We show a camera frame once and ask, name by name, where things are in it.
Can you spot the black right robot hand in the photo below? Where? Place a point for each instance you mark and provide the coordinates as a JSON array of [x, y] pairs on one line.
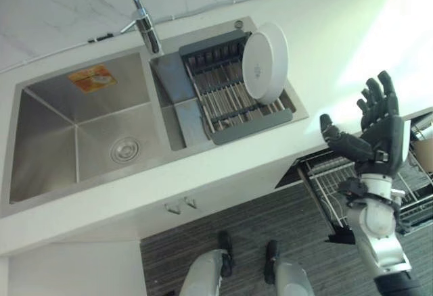
[[380, 137]]

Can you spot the white round plate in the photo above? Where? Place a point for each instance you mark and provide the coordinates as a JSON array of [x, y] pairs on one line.
[[262, 64]]

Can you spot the grey dish drying rack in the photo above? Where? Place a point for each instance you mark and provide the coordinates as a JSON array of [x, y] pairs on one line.
[[226, 86]]

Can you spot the black right robot foot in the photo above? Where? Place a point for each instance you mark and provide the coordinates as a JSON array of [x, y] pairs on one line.
[[272, 259]]

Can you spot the black robot foot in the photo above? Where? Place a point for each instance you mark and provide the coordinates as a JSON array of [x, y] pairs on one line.
[[272, 259], [226, 253]]

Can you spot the silver right robot leg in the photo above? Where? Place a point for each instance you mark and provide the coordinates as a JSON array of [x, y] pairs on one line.
[[292, 277]]

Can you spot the round sink hole cap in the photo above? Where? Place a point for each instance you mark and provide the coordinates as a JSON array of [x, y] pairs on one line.
[[239, 24]]

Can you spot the black left robot foot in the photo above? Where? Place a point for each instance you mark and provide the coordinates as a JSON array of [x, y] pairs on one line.
[[226, 253]]

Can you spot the round sink drain strainer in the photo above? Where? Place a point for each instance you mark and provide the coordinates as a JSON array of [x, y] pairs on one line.
[[124, 148]]

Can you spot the chrome kitchen faucet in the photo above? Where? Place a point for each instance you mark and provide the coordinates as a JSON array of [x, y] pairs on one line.
[[143, 15]]

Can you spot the stainless steel double sink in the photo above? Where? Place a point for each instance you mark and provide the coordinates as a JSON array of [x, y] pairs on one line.
[[101, 113]]

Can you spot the orange sticker label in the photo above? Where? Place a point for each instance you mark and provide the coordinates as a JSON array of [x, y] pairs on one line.
[[92, 78]]

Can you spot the small black clip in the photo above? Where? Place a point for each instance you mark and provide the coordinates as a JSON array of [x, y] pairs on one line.
[[100, 36]]

